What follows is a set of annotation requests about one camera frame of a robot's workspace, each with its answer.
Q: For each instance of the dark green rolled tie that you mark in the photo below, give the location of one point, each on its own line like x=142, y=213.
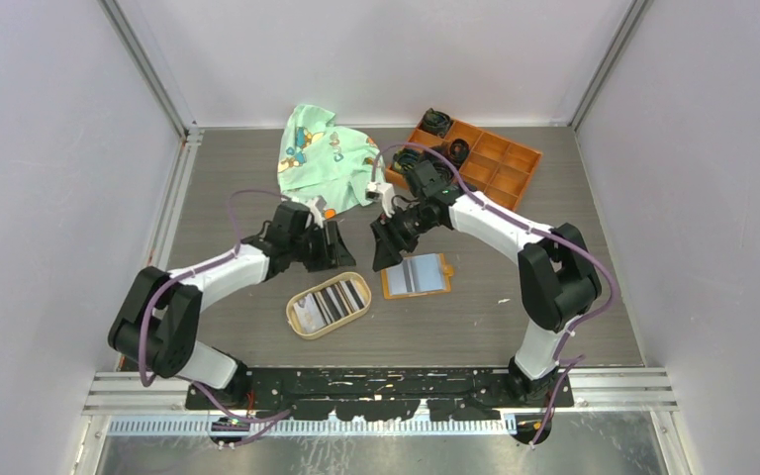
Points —
x=435, y=123

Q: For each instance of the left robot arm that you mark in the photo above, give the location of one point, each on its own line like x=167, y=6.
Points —
x=157, y=325

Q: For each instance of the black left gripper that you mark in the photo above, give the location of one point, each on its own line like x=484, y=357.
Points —
x=332, y=254

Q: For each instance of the aluminium front rail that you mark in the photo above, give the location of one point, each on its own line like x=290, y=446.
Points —
x=133, y=410

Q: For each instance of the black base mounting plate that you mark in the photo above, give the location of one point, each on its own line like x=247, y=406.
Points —
x=377, y=394

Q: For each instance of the beige oval card tray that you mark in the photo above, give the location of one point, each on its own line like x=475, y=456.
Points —
x=329, y=306

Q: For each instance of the black orange rolled tie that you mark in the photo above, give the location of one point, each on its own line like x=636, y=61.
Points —
x=457, y=152

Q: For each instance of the blue yellow rolled tie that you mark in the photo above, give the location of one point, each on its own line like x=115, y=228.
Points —
x=405, y=159

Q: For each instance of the light green printed shirt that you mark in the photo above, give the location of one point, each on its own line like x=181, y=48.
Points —
x=320, y=158

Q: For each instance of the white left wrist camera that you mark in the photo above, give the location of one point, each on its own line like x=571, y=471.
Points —
x=317, y=207

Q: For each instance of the grey card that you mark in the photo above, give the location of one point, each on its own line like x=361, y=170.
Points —
x=409, y=276

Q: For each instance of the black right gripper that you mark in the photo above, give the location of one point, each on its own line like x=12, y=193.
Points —
x=390, y=241

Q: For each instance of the orange compartment organizer tray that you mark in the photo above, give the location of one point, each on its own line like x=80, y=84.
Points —
x=498, y=167

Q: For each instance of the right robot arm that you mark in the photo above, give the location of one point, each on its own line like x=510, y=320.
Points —
x=559, y=281

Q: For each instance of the orange leather card holder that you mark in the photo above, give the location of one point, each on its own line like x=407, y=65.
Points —
x=417, y=276

